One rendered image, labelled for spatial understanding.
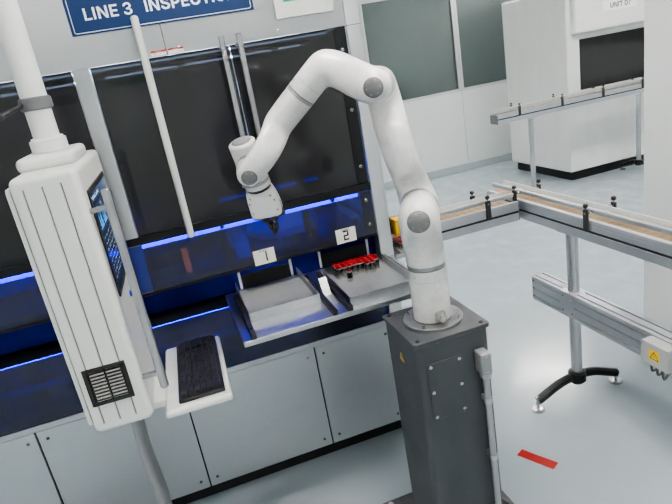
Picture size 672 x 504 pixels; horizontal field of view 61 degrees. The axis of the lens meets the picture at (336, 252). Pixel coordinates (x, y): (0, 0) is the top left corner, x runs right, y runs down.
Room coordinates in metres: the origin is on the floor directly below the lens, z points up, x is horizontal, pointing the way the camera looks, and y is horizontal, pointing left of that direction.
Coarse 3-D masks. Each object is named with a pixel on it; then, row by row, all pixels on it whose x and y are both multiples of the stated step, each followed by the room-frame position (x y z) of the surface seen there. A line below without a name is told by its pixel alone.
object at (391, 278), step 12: (384, 264) 2.18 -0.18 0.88; (396, 264) 2.07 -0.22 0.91; (360, 276) 2.09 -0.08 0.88; (372, 276) 2.07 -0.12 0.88; (384, 276) 2.05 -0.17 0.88; (396, 276) 2.03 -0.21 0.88; (348, 288) 1.99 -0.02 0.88; (360, 288) 1.97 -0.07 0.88; (372, 288) 1.95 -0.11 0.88; (384, 288) 1.86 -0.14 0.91; (396, 288) 1.87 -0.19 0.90; (408, 288) 1.89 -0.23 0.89; (348, 300) 1.86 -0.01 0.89; (360, 300) 1.84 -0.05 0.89; (372, 300) 1.85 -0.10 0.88
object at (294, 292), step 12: (300, 276) 2.18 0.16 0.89; (252, 288) 2.17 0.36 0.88; (264, 288) 2.15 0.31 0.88; (276, 288) 2.13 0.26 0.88; (288, 288) 2.10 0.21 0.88; (300, 288) 2.08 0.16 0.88; (312, 288) 1.99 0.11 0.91; (252, 300) 2.05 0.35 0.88; (264, 300) 2.02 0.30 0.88; (276, 300) 2.00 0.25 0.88; (288, 300) 1.98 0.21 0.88; (300, 300) 1.90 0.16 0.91; (312, 300) 1.91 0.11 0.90; (252, 312) 1.85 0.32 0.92; (264, 312) 1.86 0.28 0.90; (276, 312) 1.87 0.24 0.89
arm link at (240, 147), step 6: (240, 138) 1.77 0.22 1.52; (246, 138) 1.76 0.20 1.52; (252, 138) 1.75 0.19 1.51; (234, 144) 1.74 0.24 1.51; (240, 144) 1.73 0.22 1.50; (246, 144) 1.72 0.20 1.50; (252, 144) 1.73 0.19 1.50; (234, 150) 1.72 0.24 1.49; (240, 150) 1.72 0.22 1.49; (246, 150) 1.72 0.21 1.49; (234, 156) 1.74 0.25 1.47; (240, 156) 1.72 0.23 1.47
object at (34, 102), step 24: (0, 0) 1.66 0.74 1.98; (0, 24) 1.66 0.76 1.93; (24, 24) 1.71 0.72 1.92; (24, 48) 1.68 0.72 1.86; (24, 72) 1.66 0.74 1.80; (24, 96) 1.66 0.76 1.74; (48, 96) 1.69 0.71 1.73; (0, 120) 1.59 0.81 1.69; (48, 120) 1.68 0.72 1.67; (48, 144) 1.65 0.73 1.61
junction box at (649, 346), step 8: (648, 344) 1.81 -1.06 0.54; (656, 344) 1.79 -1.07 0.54; (664, 344) 1.78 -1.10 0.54; (648, 352) 1.81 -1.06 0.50; (656, 352) 1.77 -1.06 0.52; (664, 352) 1.74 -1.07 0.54; (648, 360) 1.81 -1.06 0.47; (656, 360) 1.77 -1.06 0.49; (664, 360) 1.74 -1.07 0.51; (664, 368) 1.74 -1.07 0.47
